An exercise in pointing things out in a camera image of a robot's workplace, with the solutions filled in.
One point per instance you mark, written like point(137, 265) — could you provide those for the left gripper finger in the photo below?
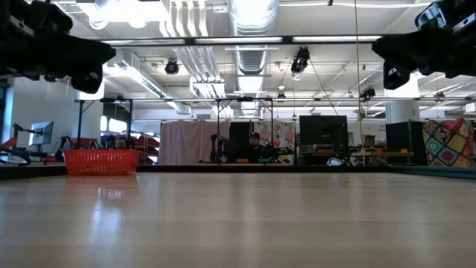
point(87, 82)
point(85, 56)

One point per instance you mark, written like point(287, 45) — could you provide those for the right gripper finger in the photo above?
point(401, 52)
point(395, 78)

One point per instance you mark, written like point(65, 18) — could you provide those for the white column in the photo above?
point(403, 108)

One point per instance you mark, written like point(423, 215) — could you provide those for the black partition panel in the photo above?
point(403, 137)

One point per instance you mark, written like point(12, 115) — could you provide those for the computer monitor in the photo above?
point(41, 133)

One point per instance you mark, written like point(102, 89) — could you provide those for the person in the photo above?
point(121, 143)
point(254, 149)

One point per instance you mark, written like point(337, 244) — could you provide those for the shelf rack with orange bins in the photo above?
point(398, 152)

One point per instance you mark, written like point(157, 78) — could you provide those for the red plastic basket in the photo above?
point(100, 162)

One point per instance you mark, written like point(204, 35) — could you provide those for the colourful patchwork quilt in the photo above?
point(450, 143)

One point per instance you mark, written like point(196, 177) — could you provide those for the black ceiling spotlight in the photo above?
point(172, 67)
point(300, 61)

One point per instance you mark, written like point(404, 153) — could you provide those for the large black monitor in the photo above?
point(323, 130)

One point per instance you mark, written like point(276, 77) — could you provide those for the white ceiling pipes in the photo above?
point(201, 70)

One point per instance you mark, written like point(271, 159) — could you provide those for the beige curtain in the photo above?
point(186, 143)

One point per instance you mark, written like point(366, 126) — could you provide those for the floral cloth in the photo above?
point(284, 134)

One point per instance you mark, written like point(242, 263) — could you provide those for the white rectangular air duct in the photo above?
point(126, 70)

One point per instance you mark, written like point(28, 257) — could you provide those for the black rig frame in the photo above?
point(218, 123)
point(79, 123)

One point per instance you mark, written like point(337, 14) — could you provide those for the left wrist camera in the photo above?
point(48, 16)

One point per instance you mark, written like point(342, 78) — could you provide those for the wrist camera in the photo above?
point(431, 15)
point(48, 16)

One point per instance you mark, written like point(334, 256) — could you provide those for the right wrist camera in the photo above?
point(431, 15)

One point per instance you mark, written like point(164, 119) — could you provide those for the overhead frame bar with lights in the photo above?
point(148, 41)

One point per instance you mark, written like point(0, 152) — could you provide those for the round ceiling duct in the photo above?
point(253, 59)

